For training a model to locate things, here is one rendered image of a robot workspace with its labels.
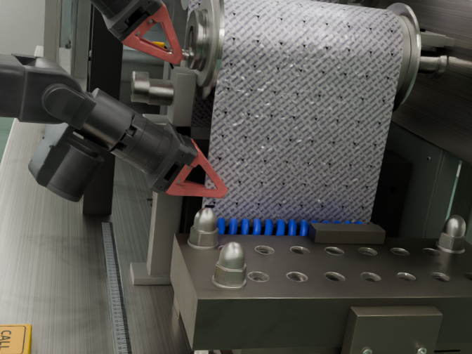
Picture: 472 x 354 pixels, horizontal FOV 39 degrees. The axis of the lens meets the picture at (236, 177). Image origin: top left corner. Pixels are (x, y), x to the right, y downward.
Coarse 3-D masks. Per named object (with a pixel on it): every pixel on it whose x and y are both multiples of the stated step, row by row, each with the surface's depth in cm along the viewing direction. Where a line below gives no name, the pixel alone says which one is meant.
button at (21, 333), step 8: (0, 328) 75; (8, 328) 75; (16, 328) 75; (24, 328) 75; (0, 336) 73; (8, 336) 73; (16, 336) 73; (24, 336) 74; (0, 344) 72; (8, 344) 72; (16, 344) 72; (24, 344) 72; (0, 352) 70; (8, 352) 71; (16, 352) 71; (24, 352) 71
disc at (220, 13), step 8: (216, 0) 78; (216, 8) 78; (224, 16) 76; (224, 24) 76; (216, 40) 77; (216, 48) 77; (216, 56) 77; (216, 64) 77; (216, 72) 78; (216, 80) 79; (200, 88) 85; (208, 88) 81; (200, 96) 85; (208, 96) 81
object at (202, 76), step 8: (208, 0) 81; (200, 8) 85; (208, 8) 80; (216, 16) 78; (216, 24) 78; (400, 24) 85; (216, 32) 77; (408, 32) 85; (408, 40) 84; (208, 48) 79; (408, 48) 84; (208, 56) 79; (408, 56) 84; (208, 64) 79; (408, 64) 84; (200, 72) 83; (208, 72) 80; (400, 72) 84; (200, 80) 83; (208, 80) 81; (400, 80) 85
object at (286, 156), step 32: (224, 96) 79; (256, 96) 80; (288, 96) 81; (224, 128) 81; (256, 128) 82; (288, 128) 83; (320, 128) 84; (352, 128) 85; (384, 128) 86; (224, 160) 82; (256, 160) 83; (288, 160) 84; (320, 160) 85; (352, 160) 86; (256, 192) 85; (288, 192) 86; (320, 192) 87; (352, 192) 88
